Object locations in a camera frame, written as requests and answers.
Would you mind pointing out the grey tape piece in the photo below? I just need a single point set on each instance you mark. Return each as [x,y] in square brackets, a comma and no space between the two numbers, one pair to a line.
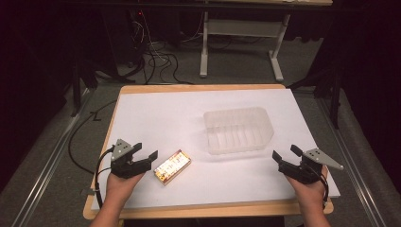
[86,191]

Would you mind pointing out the person's left hand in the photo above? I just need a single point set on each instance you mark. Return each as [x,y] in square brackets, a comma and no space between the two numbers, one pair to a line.
[121,187]

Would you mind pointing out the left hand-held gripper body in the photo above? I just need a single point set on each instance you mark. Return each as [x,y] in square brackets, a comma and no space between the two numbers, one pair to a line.
[126,167]

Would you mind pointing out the yellow and red printed box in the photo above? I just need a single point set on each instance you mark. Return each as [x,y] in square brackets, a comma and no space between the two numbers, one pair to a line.
[172,167]

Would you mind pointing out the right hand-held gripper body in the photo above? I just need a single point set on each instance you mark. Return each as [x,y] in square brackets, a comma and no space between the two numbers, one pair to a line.
[302,171]

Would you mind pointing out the white table sheet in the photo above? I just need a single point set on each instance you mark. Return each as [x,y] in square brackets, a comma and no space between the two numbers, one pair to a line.
[189,119]

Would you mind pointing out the person's right hand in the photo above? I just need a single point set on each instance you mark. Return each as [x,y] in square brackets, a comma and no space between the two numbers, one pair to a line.
[310,192]

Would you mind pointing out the white-framed desk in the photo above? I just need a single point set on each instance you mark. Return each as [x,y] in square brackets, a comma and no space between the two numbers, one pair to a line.
[203,47]

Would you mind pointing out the black metal stand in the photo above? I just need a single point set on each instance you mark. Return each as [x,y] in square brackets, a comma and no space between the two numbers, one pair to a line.
[334,97]
[76,91]

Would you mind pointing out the clear plastic container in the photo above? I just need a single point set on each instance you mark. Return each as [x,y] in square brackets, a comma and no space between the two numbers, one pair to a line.
[238,130]

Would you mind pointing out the metal floor rail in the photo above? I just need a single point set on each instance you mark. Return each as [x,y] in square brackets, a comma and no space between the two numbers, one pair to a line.
[47,165]
[356,176]

